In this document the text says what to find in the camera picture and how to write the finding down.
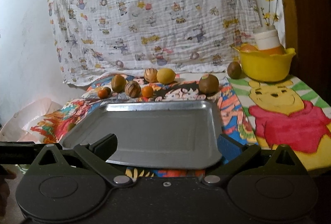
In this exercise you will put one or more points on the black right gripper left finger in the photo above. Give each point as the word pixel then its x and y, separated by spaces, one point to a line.
pixel 94 157

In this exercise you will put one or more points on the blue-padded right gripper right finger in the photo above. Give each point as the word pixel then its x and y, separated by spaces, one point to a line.
pixel 240 157

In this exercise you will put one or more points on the small orange tangerine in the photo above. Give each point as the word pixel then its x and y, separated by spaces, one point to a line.
pixel 147 91
pixel 103 94

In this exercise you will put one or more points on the tiny brown fruit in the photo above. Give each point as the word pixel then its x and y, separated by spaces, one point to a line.
pixel 108 90

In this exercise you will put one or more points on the brown kiwi with sticker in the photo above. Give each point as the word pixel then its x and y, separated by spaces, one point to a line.
pixel 208 84

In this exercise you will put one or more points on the striped pepino melon front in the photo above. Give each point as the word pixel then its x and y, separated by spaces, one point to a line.
pixel 132 89

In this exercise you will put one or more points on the striped pepino melon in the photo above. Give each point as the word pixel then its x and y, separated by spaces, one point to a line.
pixel 132 89
pixel 150 75

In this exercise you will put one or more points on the small brown kiwi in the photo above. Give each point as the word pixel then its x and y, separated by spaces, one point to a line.
pixel 234 70

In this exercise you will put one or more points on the yellow lemon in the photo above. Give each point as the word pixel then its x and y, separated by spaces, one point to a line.
pixel 166 76

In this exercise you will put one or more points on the colourful anime drawing mat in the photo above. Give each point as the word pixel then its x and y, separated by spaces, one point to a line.
pixel 54 126

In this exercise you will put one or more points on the silver metal tray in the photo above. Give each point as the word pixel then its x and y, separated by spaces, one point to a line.
pixel 161 135

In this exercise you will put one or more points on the yellow plastic bowl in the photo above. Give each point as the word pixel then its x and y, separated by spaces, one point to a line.
pixel 266 68

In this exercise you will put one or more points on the orange fruit in bowl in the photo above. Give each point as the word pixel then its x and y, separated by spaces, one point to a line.
pixel 246 47

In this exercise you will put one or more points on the white and orange bottle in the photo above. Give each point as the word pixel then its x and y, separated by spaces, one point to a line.
pixel 267 40

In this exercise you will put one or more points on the white cartoon print cloth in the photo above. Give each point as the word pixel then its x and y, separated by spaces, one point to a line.
pixel 97 37

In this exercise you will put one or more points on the yellow artificial flowers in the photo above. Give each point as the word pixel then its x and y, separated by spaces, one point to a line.
pixel 270 13

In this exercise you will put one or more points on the wooden door frame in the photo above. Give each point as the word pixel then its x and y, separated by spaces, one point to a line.
pixel 297 35

